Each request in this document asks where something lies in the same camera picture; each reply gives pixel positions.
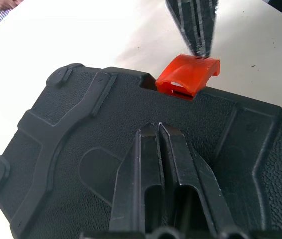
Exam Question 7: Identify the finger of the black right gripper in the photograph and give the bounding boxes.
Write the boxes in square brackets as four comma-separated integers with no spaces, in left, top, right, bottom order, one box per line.
[195,0,219,59]
[165,0,203,58]

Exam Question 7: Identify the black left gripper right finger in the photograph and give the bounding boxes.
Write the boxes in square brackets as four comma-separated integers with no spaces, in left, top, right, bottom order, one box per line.
[158,122,234,236]

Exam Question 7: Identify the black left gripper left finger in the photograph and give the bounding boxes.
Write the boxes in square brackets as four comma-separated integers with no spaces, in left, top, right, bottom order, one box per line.
[108,123,166,235]

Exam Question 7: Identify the red tool case latch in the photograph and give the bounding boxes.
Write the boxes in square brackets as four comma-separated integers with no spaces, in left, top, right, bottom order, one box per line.
[155,54,221,101]

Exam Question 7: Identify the black plastic tool case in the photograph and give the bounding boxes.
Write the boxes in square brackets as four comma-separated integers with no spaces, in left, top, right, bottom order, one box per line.
[0,62,282,239]

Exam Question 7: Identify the bystander bare hand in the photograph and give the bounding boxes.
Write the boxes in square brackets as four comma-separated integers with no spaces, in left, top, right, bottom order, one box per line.
[0,0,25,11]

